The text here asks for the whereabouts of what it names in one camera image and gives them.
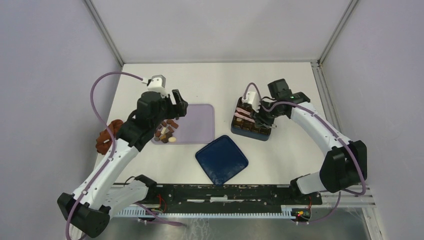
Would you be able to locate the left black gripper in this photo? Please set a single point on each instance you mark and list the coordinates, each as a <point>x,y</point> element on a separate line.
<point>177,110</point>

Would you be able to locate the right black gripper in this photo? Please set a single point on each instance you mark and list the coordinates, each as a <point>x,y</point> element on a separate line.
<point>261,121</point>

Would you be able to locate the pink tongs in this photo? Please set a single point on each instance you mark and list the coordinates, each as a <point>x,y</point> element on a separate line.
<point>243,114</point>

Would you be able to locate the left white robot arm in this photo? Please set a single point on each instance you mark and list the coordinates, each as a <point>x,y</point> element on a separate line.
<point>89,208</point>

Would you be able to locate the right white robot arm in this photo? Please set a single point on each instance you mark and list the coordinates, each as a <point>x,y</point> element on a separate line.
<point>344,167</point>

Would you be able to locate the blue tin chocolate box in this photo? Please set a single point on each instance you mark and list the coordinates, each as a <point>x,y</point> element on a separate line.
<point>248,129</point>

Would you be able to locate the white oval chocolate bottom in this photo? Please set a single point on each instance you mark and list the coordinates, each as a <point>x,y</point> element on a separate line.
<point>172,139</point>

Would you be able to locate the purple chocolate tray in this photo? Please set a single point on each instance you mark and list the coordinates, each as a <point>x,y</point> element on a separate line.
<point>197,127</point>

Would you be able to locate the blue tin lid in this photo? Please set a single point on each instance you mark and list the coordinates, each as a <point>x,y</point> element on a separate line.
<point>221,160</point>

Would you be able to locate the brown crumpled cloth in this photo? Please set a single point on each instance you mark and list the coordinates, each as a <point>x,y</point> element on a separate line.
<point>104,141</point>

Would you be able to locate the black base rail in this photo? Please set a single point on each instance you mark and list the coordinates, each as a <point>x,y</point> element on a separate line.
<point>226,199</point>

